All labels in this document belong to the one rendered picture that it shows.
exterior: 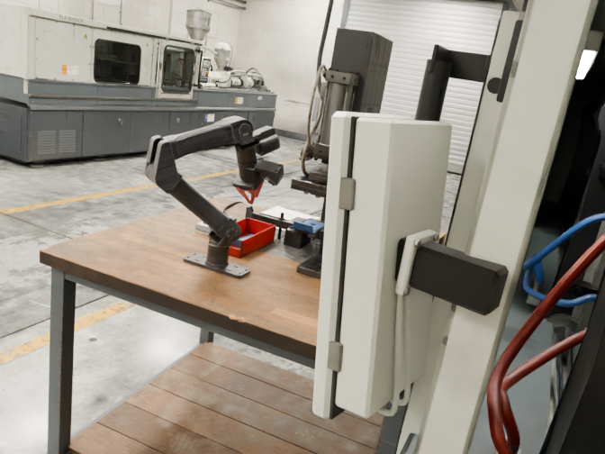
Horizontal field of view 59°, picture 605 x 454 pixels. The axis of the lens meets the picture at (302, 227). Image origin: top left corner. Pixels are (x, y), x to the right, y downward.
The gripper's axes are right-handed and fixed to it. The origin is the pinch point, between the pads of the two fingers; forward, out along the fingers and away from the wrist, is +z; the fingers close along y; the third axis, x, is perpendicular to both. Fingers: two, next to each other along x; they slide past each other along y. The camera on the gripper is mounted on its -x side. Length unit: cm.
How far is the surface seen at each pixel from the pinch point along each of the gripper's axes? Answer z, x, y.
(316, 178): 4.8, -12.5, 21.2
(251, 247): 17.9, 0.8, -4.0
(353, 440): 89, -41, -21
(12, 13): 97, 439, 282
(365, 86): -17, -21, 46
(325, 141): -4.9, -12.9, 29.1
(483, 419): -17, -76, -56
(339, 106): -15.2, -15.7, 35.2
